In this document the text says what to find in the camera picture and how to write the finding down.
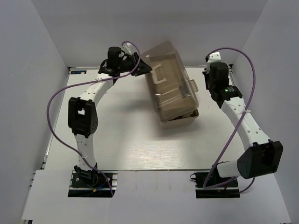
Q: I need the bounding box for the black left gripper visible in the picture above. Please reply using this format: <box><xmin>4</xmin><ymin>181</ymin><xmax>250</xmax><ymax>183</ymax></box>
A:
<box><xmin>117</xmin><ymin>51</ymin><xmax>153</xmax><ymax>76</ymax></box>

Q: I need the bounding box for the beige toolbox with clear lid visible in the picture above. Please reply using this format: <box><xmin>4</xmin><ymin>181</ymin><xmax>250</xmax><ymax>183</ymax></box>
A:
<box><xmin>141</xmin><ymin>41</ymin><xmax>199</xmax><ymax>129</ymax></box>

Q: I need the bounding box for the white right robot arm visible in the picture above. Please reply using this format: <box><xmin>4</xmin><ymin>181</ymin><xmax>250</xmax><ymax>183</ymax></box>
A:
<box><xmin>203</xmin><ymin>62</ymin><xmax>283</xmax><ymax>186</ymax></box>

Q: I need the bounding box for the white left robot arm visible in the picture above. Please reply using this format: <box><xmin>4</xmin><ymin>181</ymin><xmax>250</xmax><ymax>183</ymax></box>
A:
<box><xmin>68</xmin><ymin>42</ymin><xmax>152</xmax><ymax>186</ymax></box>

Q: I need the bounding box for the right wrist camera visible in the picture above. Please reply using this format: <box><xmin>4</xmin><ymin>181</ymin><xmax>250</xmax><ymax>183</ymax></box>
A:
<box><xmin>205</xmin><ymin>52</ymin><xmax>221</xmax><ymax>63</ymax></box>

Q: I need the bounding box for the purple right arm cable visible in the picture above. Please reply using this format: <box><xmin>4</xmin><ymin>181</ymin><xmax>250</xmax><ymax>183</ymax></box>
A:
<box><xmin>202</xmin><ymin>48</ymin><xmax>256</xmax><ymax>194</ymax></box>

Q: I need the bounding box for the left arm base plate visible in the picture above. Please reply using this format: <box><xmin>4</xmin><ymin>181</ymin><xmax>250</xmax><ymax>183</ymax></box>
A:
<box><xmin>68</xmin><ymin>171</ymin><xmax>113</xmax><ymax>198</ymax></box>

